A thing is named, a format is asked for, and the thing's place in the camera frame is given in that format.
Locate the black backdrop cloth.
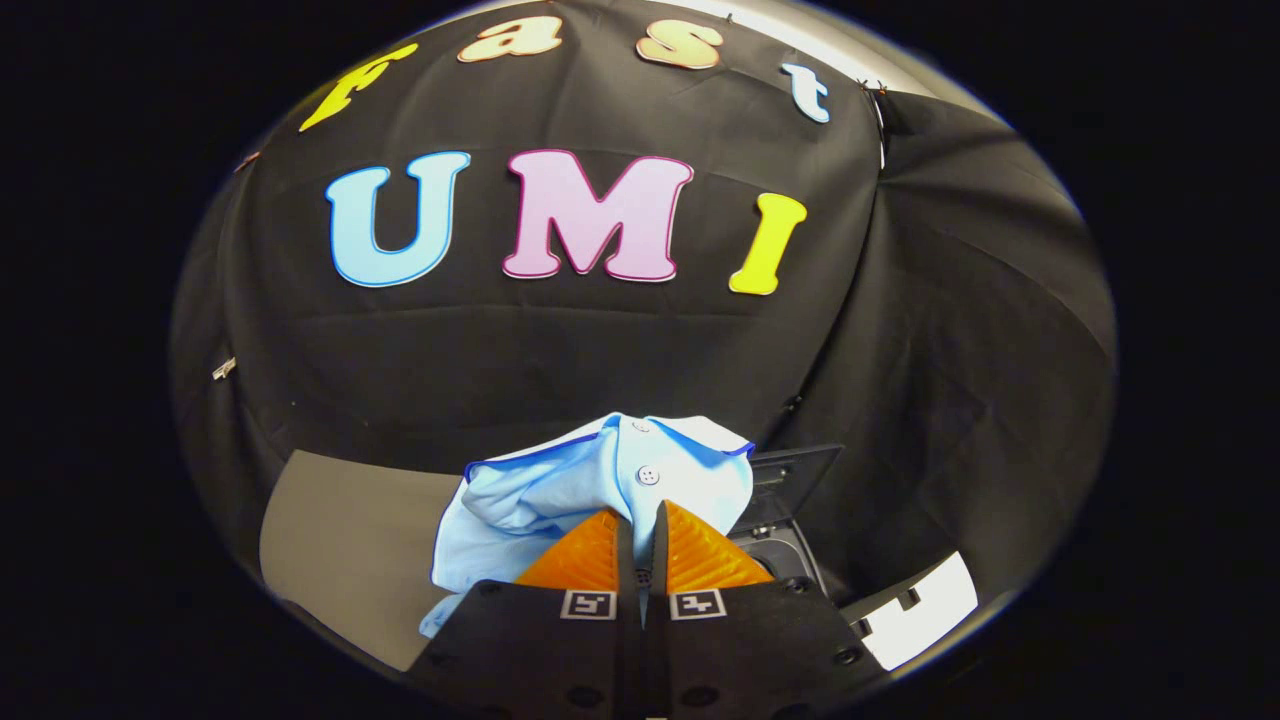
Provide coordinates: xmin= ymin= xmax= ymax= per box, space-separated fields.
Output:
xmin=170 ymin=0 xmax=1118 ymax=621

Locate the light blue polo shirt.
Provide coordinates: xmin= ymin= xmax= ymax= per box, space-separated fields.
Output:
xmin=418 ymin=412 xmax=756 ymax=639

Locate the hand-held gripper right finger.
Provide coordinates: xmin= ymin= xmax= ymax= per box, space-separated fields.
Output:
xmin=645 ymin=499 xmax=889 ymax=720

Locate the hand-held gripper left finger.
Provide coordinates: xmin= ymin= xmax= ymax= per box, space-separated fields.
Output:
xmin=403 ymin=506 xmax=644 ymax=720

